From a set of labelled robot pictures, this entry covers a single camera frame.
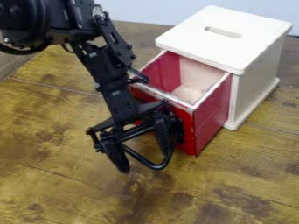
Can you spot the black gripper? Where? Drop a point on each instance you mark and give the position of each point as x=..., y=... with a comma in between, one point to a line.
x=128, y=113

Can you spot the black metal drawer handle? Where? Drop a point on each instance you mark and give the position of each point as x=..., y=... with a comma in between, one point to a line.
x=137, y=131

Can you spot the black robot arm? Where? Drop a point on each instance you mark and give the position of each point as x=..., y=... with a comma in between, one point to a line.
x=76, y=24

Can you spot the red wooden drawer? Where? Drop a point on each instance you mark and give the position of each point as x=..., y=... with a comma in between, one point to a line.
x=196, y=90

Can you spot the white wooden box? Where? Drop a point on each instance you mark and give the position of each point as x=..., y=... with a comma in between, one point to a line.
x=239, y=43

